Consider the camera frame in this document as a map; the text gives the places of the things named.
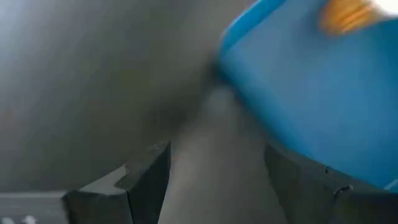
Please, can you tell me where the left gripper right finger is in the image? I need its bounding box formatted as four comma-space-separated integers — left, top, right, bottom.
263, 144, 398, 224

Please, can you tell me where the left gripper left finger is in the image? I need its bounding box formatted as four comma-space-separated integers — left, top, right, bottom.
61, 141, 172, 224

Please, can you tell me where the large orange bottle white cap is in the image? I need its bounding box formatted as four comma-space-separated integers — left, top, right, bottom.
319, 0, 398, 35

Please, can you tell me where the blue plastic bin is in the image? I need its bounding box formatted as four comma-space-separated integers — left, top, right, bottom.
217, 0, 398, 191

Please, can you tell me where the black table mat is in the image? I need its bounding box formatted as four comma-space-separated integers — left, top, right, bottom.
0, 0, 290, 224

